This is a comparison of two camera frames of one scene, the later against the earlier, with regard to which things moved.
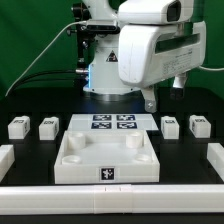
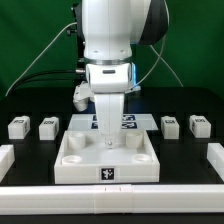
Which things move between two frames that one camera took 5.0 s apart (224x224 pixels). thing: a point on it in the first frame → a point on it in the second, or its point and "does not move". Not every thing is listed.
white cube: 19,127 does not move
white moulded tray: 106,156 does not move
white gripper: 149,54 → 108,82
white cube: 200,126 does not move
